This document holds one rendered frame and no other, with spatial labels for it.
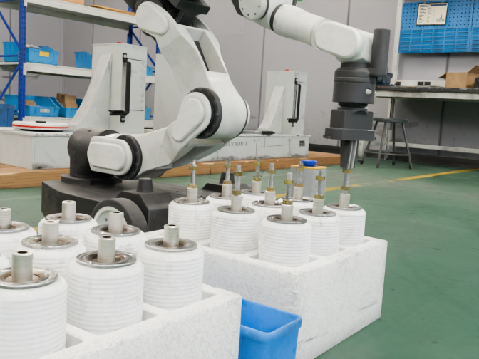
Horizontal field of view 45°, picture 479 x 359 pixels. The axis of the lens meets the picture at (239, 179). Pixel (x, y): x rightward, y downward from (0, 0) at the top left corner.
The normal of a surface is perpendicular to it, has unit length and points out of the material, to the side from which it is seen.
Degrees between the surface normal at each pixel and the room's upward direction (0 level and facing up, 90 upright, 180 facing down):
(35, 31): 90
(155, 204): 45
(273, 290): 90
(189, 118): 90
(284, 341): 92
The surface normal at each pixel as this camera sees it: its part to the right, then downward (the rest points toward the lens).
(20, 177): 0.77, 0.12
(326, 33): -0.61, 0.06
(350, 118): 0.51, 0.14
